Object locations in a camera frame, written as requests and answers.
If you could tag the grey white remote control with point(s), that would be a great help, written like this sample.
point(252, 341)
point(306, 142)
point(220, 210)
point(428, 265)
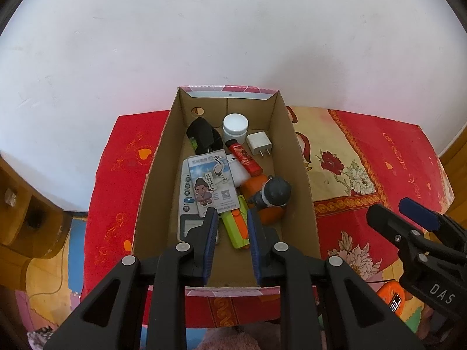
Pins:
point(188, 226)

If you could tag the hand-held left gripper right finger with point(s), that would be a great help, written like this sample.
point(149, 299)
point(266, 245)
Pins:
point(255, 251)

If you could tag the colourful foam floor mat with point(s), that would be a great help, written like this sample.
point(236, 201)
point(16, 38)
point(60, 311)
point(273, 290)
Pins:
point(78, 233)

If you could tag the orange device with display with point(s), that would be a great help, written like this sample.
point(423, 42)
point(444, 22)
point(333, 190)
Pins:
point(386, 293)

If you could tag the black white patterned cloth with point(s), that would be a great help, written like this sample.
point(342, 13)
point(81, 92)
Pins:
point(40, 335)

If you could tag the red printed blanket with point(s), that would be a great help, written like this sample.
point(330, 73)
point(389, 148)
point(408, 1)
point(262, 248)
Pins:
point(401, 142)

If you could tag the white plug charger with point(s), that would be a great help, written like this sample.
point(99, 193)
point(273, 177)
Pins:
point(257, 142)

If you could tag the grey animal figurine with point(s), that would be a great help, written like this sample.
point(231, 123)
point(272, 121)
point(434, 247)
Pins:
point(277, 189)

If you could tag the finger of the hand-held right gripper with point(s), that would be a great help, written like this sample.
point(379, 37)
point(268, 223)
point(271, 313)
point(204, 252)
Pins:
point(419, 213)
point(390, 226)

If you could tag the orange rounded case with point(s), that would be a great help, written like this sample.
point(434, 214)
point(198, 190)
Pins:
point(251, 186)

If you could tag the pink fluffy rug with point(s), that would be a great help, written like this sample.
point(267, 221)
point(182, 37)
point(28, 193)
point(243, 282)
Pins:
point(233, 339)

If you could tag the black plastic device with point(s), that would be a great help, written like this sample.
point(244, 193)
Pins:
point(204, 133)

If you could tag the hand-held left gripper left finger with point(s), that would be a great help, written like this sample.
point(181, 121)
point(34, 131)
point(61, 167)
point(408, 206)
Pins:
point(208, 248)

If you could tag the cartoon printed card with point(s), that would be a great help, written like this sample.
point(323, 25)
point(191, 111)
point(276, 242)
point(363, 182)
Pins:
point(211, 189)

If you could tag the red lighter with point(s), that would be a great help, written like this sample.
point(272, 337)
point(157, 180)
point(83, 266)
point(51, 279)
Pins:
point(244, 158)

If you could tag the wooden furniture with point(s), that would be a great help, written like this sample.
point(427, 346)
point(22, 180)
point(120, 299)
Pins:
point(18, 226)

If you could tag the white earbud case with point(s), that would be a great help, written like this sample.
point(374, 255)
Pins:
point(239, 175)

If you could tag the green orange utility cutter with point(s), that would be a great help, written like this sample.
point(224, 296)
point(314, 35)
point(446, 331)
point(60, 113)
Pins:
point(233, 234)

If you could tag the white round jar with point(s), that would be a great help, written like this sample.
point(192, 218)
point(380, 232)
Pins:
point(235, 124)

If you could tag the pink patterned cardboard box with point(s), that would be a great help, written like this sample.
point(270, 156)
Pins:
point(284, 153)

